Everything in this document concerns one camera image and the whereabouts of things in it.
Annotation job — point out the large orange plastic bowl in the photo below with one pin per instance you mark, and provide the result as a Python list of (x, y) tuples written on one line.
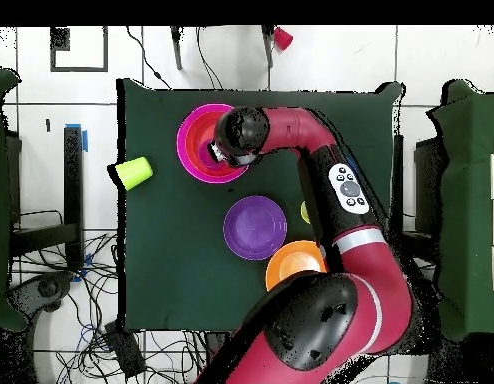
[(287, 262)]

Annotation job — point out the large pink plastic bowl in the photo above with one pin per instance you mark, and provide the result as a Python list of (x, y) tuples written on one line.
[(183, 148)]

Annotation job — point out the purple plastic bowl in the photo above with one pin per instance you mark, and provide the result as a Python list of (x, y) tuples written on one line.
[(255, 228)]

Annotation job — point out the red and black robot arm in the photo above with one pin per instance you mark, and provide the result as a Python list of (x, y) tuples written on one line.
[(311, 132)]

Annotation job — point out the blue tape strip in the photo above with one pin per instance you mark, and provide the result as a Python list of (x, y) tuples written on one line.
[(85, 140)]

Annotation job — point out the red plastic cup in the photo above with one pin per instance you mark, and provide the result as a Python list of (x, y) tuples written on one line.
[(284, 39)]

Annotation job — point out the black power strip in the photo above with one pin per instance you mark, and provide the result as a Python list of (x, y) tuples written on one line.
[(125, 352)]

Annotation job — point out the lime green plastic cup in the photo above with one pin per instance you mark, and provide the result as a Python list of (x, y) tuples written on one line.
[(133, 172)]

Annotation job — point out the dark green table cloth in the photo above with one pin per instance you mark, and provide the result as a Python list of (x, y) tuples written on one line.
[(191, 288)]

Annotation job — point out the yellow plastic cup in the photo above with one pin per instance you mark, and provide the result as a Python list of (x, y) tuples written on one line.
[(305, 212)]

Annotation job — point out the black tripod leg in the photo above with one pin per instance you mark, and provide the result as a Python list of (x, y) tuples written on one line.
[(268, 48), (176, 48)]

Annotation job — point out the red plastic bowl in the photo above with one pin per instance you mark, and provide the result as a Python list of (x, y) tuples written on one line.
[(195, 140)]

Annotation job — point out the black square floor frame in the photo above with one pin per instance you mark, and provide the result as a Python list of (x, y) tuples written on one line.
[(79, 69)]

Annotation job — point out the black metal stand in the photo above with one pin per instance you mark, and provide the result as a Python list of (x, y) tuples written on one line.
[(398, 180), (73, 180)]

